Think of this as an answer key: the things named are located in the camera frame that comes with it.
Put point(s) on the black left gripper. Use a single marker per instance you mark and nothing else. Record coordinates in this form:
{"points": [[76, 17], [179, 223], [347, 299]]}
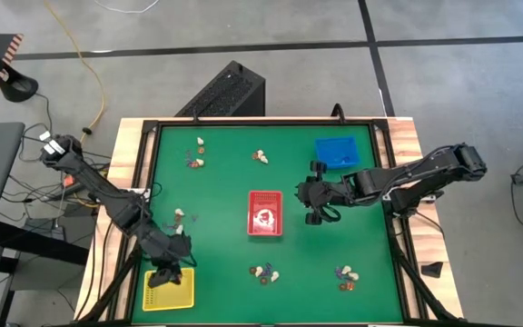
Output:
{"points": [[166, 250]]}

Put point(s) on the green table mat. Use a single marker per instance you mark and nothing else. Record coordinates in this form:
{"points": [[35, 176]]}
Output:
{"points": [[220, 250]]}

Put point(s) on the grey floor box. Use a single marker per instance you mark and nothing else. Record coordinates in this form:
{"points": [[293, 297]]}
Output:
{"points": [[43, 229]]}

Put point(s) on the black wedge bracket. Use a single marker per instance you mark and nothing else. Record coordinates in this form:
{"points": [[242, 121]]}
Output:
{"points": [[431, 270]]}

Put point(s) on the red plastic basket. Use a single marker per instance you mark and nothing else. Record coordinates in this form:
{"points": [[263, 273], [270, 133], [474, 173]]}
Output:
{"points": [[254, 200]]}

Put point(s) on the black desk leg beam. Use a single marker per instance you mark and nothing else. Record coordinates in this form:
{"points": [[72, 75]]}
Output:
{"points": [[39, 245]]}

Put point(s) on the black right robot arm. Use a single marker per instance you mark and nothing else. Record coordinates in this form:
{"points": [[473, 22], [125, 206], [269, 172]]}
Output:
{"points": [[416, 175]]}

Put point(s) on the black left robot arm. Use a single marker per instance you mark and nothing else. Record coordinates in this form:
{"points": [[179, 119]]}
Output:
{"points": [[107, 195]]}

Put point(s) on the black power strip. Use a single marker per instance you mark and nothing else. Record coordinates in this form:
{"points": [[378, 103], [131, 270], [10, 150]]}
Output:
{"points": [[68, 191]]}

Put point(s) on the small pieces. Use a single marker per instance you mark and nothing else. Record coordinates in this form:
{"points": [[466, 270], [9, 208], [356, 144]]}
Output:
{"points": [[258, 271]]}

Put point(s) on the black curved stand foot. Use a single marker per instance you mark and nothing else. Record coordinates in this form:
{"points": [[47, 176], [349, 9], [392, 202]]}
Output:
{"points": [[16, 86]]}

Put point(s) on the blue plastic basket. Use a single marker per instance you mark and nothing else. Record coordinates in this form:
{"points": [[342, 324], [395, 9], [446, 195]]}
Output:
{"points": [[334, 147]]}

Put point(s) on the yellow plastic basket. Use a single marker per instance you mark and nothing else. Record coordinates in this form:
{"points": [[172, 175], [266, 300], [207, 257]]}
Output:
{"points": [[170, 300]]}

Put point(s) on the black perforated computer case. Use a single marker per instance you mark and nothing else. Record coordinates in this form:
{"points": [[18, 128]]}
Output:
{"points": [[225, 91]]}

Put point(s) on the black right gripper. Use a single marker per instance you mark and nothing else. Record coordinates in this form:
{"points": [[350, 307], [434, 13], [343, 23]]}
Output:
{"points": [[318, 195]]}

